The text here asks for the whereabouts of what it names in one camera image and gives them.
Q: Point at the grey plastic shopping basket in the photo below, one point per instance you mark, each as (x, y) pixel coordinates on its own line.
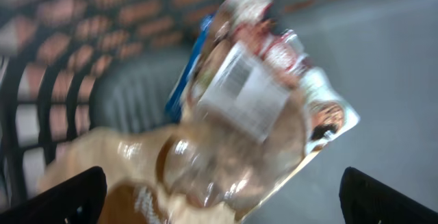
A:
(70, 66)

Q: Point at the beige cookie snack bag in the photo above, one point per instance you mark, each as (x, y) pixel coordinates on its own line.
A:
(255, 111)

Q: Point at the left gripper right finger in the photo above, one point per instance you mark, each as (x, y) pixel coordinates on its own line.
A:
(364, 200)

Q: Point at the blue snack packet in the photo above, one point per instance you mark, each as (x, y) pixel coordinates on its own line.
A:
(174, 104)

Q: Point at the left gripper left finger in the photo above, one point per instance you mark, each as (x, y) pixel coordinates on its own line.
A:
(79, 199)

